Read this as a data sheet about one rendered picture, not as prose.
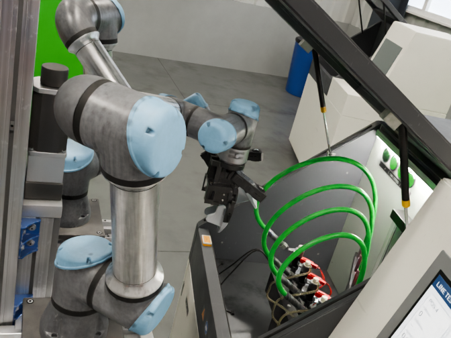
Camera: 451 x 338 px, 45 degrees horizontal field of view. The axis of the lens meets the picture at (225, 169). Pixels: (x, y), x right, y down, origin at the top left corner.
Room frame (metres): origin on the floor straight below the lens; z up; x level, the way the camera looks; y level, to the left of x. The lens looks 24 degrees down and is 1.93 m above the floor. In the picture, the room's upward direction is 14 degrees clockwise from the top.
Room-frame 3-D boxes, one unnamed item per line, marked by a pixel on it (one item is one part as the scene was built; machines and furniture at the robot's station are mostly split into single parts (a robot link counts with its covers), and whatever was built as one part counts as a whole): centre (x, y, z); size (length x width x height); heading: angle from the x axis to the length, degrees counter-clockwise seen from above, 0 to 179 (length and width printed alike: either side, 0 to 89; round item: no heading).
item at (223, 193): (1.25, 0.00, 1.35); 0.09 x 0.08 x 0.12; 104
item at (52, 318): (0.95, 0.25, 1.09); 0.15 x 0.15 x 0.10
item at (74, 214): (1.41, 0.44, 1.09); 0.15 x 0.15 x 0.10
